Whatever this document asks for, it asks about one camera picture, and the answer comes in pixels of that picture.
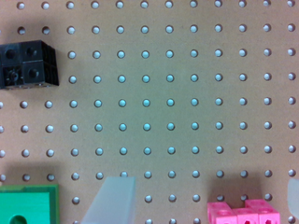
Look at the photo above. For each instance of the green plastic block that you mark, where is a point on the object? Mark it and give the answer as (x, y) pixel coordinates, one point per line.
(29, 204)

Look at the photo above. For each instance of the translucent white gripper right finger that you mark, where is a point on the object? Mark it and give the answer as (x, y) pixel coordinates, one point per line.
(293, 197)

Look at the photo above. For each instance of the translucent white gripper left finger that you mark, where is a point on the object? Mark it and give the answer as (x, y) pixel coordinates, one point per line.
(114, 203)

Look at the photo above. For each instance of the pink cube block cluster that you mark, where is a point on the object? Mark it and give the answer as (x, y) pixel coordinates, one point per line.
(254, 212)

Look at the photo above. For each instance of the black cube block cluster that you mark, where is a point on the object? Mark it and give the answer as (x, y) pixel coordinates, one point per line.
(28, 64)

